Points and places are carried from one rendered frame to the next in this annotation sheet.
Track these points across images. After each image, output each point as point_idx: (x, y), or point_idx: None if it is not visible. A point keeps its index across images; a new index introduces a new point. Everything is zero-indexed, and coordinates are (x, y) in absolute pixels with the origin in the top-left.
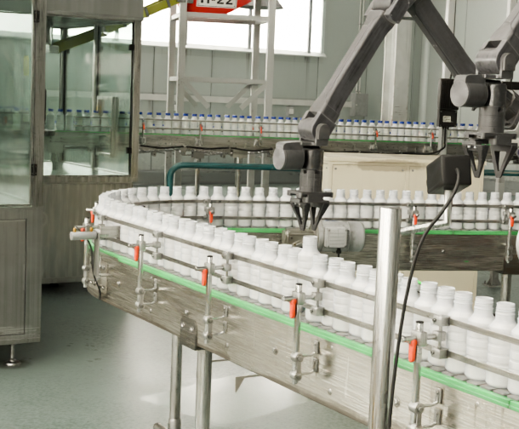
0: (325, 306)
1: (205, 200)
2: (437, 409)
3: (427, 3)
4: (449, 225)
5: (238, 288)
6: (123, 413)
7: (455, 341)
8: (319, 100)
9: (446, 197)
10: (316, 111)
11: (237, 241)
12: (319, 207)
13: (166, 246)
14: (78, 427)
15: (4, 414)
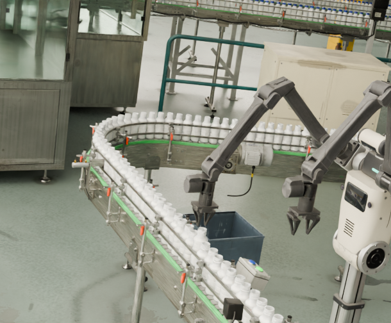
0: (203, 276)
1: (169, 124)
2: None
3: (294, 94)
4: None
5: (161, 239)
6: (109, 234)
7: None
8: (216, 152)
9: (229, 320)
10: (213, 159)
11: (165, 209)
12: (209, 213)
13: (127, 189)
14: (79, 243)
15: (34, 226)
